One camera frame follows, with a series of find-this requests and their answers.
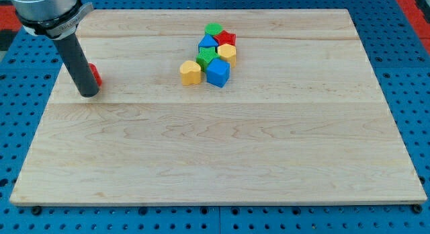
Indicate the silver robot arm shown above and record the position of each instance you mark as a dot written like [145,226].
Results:
[55,19]

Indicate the yellow heart block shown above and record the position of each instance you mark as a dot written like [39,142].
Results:
[191,73]

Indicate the wooden board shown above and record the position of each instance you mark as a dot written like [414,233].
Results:
[302,119]

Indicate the blue cube block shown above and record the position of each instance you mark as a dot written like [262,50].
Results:
[218,72]

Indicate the green star block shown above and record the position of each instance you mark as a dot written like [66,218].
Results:
[206,56]

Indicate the yellow hexagon block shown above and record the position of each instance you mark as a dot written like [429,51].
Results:
[227,53]

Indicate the blue triangle block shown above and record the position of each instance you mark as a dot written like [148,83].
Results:
[207,42]

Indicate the red star block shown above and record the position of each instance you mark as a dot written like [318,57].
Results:
[225,38]

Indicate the green cylinder block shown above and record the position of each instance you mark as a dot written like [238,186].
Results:
[213,29]

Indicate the red block behind rod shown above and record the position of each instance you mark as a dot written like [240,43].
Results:
[95,74]

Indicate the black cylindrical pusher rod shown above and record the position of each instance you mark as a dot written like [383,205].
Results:
[77,65]

